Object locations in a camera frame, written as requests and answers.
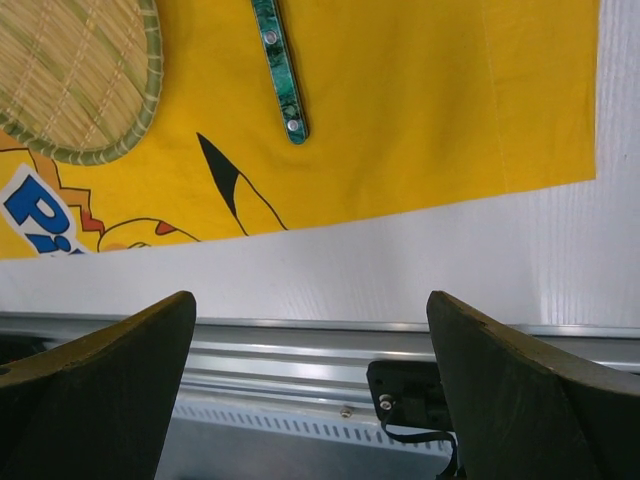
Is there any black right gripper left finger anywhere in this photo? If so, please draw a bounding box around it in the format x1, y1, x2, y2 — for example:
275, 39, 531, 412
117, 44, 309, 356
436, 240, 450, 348
1, 291, 196, 479

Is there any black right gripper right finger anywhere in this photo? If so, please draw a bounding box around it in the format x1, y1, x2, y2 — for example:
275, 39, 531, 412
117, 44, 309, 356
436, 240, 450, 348
426, 291, 639, 479

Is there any round woven yellow plate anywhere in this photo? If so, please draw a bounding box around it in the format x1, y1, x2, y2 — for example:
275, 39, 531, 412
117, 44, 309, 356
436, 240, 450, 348
1, 0, 164, 166

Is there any yellow printed cloth placemat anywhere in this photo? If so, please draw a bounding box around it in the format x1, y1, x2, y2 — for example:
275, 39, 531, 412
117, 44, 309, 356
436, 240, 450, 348
1, 1, 600, 260

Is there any green handled spoon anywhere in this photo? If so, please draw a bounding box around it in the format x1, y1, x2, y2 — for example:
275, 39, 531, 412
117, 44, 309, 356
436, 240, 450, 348
250, 0, 309, 145

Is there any white slotted cable duct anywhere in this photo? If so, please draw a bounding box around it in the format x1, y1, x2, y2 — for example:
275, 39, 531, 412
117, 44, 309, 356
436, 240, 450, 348
173, 400, 451, 456

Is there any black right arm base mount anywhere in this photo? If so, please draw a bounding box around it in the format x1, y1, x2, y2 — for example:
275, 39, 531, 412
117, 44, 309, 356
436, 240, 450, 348
366, 360, 454, 444

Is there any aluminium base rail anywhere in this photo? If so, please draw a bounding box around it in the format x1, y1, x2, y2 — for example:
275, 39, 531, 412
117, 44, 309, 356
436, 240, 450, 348
1, 313, 639, 406

